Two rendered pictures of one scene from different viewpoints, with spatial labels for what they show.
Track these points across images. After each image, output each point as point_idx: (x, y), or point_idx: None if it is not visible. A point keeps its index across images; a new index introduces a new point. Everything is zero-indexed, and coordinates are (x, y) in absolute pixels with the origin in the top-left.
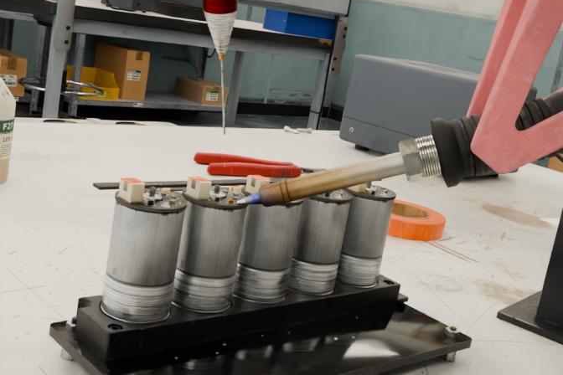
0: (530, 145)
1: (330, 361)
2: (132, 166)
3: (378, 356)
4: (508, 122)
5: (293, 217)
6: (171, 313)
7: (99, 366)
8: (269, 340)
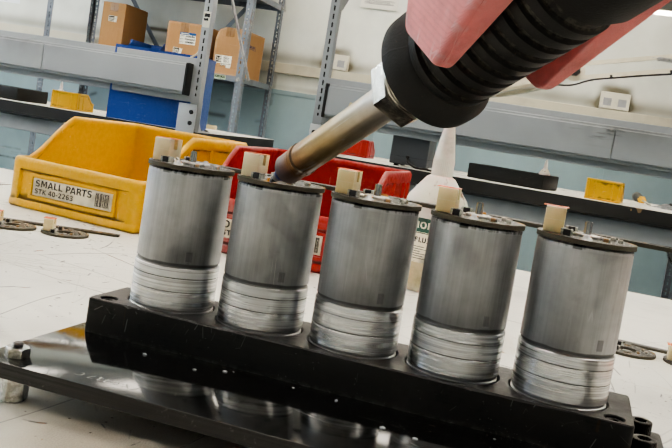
0: None
1: (301, 428)
2: (649, 328)
3: None
4: None
5: (369, 224)
6: (190, 314)
7: (68, 329)
8: (288, 391)
